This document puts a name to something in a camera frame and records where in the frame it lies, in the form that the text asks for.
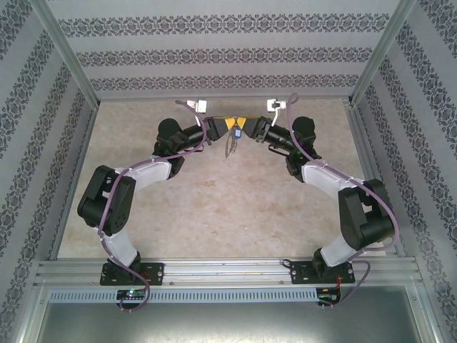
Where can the grey metal panel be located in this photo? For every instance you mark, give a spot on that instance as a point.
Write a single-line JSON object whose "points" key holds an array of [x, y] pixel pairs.
{"points": [[228, 325]]}

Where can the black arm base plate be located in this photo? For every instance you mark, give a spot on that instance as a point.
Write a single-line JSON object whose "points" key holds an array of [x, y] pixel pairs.
{"points": [[300, 273], [153, 273]]}

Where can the long aluminium mounting rail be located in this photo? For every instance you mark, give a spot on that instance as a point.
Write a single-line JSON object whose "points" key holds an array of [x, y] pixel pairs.
{"points": [[228, 271]]}

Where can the small circuit board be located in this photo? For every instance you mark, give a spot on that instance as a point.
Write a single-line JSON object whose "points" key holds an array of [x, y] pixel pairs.
{"points": [[328, 294], [132, 293]]}

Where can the silver key with blue tag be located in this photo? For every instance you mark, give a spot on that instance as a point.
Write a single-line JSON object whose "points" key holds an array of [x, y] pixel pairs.
{"points": [[237, 133]]}

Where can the aluminium frame post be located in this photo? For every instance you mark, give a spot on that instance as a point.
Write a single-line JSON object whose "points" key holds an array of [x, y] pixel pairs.
{"points": [[383, 53], [64, 53]]}

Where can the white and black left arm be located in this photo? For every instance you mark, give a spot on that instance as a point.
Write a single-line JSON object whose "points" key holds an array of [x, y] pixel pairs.
{"points": [[150, 175]]}

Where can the aluminium frame rail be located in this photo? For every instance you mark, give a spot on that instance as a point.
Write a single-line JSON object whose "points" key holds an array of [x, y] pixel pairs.
{"points": [[228, 97], [371, 160], [76, 178]]}

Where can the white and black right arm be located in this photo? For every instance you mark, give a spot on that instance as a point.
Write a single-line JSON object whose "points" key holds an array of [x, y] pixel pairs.
{"points": [[321, 177]]}

